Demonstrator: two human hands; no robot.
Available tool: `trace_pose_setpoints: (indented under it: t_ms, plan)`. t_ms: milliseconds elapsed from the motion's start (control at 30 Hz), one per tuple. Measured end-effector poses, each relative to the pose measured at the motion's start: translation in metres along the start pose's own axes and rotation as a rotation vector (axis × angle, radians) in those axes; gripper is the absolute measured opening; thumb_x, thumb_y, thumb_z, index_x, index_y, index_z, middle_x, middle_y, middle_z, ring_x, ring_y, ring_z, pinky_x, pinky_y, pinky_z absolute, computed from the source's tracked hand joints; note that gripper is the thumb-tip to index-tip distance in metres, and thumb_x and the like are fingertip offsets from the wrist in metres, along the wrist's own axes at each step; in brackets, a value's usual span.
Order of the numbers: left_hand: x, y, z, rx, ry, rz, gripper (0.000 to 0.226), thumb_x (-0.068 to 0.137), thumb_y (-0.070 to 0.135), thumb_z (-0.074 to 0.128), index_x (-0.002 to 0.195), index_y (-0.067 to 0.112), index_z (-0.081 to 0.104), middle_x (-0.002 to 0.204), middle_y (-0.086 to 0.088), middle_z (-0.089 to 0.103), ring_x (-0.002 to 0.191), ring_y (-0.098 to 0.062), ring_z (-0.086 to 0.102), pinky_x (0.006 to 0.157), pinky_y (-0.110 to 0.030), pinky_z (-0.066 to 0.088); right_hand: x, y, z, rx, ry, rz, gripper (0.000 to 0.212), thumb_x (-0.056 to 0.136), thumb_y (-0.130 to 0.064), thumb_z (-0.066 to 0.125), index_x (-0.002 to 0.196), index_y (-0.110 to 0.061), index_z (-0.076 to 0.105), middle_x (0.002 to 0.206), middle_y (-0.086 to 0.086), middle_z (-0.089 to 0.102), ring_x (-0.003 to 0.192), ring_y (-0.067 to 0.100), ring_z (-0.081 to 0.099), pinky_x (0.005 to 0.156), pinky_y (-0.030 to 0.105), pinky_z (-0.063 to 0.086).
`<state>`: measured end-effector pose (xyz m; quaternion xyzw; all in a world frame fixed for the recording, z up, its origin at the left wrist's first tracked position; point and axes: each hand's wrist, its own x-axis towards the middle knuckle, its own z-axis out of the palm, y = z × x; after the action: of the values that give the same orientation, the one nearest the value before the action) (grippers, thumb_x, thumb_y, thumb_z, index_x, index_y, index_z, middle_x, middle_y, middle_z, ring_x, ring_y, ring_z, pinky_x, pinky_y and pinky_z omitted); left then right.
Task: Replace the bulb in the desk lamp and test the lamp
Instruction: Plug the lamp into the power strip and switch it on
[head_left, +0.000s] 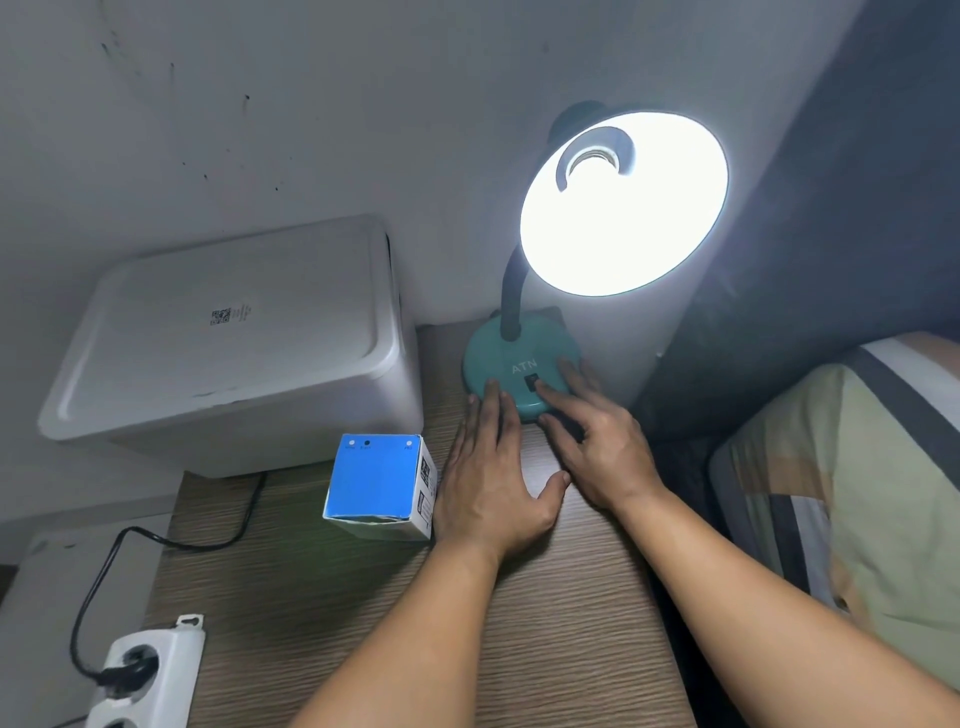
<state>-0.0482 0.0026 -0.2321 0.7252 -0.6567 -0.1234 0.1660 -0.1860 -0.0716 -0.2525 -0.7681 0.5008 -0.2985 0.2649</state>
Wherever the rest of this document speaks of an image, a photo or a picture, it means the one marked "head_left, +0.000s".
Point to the white storage box lid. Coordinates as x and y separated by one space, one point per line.
225 330

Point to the white plastic storage box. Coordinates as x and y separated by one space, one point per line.
300 427

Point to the person's right forearm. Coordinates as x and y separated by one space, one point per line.
787 615

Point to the teal desk lamp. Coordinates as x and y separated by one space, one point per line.
510 367

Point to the white power strip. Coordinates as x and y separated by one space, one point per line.
172 660

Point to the white light bulb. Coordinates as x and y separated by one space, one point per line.
622 217

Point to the striped pillow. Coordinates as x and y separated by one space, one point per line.
862 487

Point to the person's left forearm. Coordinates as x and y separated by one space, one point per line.
405 645

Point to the blue white bulb carton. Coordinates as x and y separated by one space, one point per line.
375 480

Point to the person's right hand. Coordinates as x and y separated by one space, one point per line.
607 450

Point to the person's left hand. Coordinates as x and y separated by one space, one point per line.
487 487

